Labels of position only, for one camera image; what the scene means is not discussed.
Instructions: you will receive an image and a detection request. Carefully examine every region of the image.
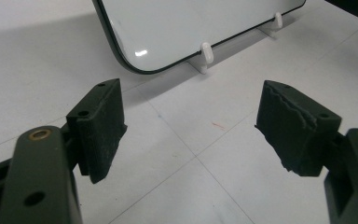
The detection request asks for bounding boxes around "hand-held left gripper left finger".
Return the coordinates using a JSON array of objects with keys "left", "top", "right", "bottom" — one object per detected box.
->
[{"left": 65, "top": 77, "right": 129, "bottom": 185}]

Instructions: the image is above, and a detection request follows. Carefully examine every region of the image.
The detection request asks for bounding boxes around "white whiteboard with black rim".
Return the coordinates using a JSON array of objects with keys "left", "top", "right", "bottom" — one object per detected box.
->
[{"left": 91, "top": 0, "right": 308, "bottom": 76}]

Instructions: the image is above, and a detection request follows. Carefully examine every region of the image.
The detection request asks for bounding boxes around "white whiteboard stand foot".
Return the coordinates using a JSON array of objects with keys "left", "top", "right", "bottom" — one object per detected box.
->
[
  {"left": 256, "top": 11, "right": 284, "bottom": 39},
  {"left": 187, "top": 42, "right": 215, "bottom": 76}
]

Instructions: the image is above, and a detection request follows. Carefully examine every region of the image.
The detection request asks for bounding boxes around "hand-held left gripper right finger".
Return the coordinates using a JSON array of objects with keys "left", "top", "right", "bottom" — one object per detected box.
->
[{"left": 254, "top": 79, "right": 343, "bottom": 178}]

